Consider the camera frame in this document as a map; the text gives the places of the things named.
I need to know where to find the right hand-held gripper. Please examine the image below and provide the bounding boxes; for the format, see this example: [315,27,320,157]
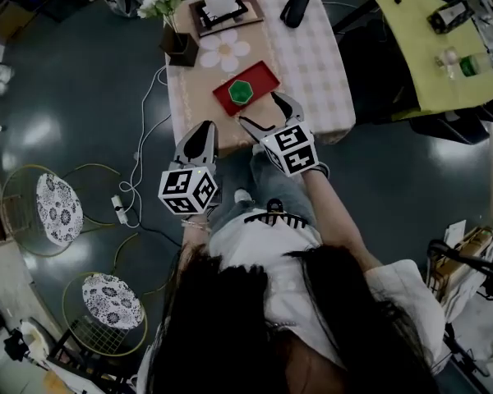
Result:
[237,91,320,179]

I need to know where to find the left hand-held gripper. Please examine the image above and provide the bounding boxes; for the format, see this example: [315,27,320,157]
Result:
[157,120,223,218]

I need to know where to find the red tray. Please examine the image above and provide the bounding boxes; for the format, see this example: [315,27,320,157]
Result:
[211,59,282,117]

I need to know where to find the green cup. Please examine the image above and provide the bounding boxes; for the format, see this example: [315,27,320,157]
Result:
[228,79,254,107]

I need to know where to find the person's right forearm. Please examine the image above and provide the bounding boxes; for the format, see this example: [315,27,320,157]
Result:
[302,163,384,271]

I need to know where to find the person's left forearm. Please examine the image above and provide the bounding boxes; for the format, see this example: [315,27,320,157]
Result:
[179,214,214,270]

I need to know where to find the beige flower print mat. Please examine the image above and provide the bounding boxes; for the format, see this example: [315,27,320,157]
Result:
[173,0,281,156]

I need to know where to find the checked tablecloth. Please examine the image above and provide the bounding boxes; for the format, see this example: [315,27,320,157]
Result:
[164,0,357,158]

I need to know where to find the person's blue jeans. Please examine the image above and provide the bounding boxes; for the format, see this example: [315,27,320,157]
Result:
[208,145,318,234]

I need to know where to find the dark wooden vase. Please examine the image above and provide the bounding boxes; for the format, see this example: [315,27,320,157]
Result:
[159,23,200,68]

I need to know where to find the white power strip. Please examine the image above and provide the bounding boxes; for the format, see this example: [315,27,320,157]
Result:
[110,194,130,226]

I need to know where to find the brown wooden board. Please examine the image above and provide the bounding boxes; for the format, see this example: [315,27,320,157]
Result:
[188,0,265,39]

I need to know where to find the black glasses case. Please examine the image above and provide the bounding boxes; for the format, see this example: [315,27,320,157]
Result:
[279,0,312,30]

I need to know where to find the white flowers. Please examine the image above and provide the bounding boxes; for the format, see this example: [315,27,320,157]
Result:
[136,0,195,32]

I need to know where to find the person's white shirt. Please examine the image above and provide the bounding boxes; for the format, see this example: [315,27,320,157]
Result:
[137,208,453,394]

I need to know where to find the yellow-green table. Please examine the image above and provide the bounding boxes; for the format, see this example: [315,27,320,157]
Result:
[362,0,493,121]

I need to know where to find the clear glass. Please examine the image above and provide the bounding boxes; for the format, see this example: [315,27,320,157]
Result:
[434,46,462,80]

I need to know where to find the black box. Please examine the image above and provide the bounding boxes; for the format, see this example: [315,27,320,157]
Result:
[426,0,477,36]

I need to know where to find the green bottle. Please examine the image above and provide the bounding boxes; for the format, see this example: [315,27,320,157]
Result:
[458,52,493,78]

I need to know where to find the cardboard box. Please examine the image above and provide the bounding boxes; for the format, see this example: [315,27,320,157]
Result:
[428,225,493,304]

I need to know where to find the white cable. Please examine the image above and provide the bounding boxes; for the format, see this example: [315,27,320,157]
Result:
[117,64,173,229]

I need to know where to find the thin bracelet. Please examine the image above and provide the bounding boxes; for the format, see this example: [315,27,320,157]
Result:
[180,218,212,233]

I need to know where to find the black cable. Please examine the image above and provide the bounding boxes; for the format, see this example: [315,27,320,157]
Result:
[127,209,183,249]

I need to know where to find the black frame tray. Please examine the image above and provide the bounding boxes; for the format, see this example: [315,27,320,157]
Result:
[194,0,250,30]

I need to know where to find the gold wire stool floral cushion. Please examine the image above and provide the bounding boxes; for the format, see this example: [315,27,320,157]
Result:
[0,163,122,259]
[61,272,150,358]

